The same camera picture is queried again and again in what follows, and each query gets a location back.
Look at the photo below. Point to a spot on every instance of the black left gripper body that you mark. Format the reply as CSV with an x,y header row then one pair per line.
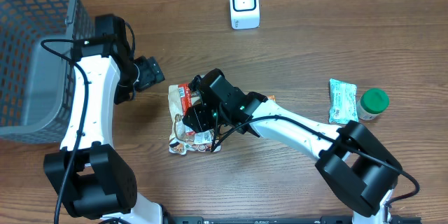
x,y
152,72

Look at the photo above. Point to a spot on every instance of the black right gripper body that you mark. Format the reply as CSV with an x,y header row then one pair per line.
x,y
197,120

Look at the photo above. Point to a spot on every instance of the beige snack pouch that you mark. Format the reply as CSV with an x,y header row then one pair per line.
x,y
179,142

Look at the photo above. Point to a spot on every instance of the teal tissue packet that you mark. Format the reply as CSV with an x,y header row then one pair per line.
x,y
342,102

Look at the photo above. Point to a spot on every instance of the green lid jar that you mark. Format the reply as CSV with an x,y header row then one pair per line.
x,y
372,103

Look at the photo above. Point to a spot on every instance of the red candy bar wrapper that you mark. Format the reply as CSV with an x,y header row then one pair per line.
x,y
184,103

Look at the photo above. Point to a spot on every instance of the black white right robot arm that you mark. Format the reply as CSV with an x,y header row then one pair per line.
x,y
358,169

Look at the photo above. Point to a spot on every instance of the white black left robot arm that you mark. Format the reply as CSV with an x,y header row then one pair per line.
x,y
90,178

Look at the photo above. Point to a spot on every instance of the white barcode scanner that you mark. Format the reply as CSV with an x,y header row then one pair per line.
x,y
244,14

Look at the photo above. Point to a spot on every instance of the grey plastic mesh basket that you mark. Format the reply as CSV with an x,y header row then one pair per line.
x,y
37,87

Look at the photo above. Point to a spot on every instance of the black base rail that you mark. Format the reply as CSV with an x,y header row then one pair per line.
x,y
322,220

